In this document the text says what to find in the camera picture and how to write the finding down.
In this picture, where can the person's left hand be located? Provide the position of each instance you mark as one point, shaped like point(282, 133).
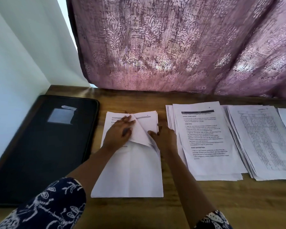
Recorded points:
point(117, 136)

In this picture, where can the person's right hand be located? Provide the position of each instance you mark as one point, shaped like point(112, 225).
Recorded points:
point(164, 140)

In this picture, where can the stack of printed papers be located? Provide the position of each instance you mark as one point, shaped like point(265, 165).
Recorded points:
point(128, 174)

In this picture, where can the dark-header text paper pile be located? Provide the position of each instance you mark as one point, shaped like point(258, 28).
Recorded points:
point(209, 140)

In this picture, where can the black folder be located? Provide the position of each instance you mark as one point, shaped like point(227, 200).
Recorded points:
point(38, 150)

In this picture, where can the table-print paper pile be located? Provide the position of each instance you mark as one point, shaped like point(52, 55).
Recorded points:
point(264, 140)

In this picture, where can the person's right forearm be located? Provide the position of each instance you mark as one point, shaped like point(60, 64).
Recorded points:
point(188, 188)

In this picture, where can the pink patterned curtain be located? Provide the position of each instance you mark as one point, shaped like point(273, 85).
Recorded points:
point(181, 45)

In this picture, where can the white curtain lining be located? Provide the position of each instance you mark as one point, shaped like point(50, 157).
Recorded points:
point(33, 40)

